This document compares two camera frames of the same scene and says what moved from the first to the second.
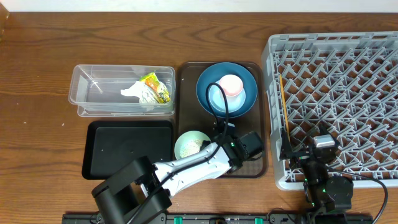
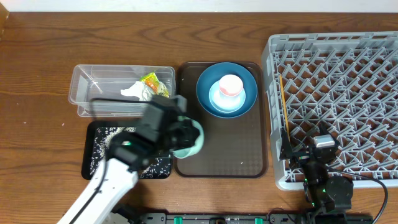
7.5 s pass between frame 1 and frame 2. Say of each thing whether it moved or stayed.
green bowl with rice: moved
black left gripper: moved
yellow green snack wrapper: stayed
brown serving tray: stayed
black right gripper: stayed
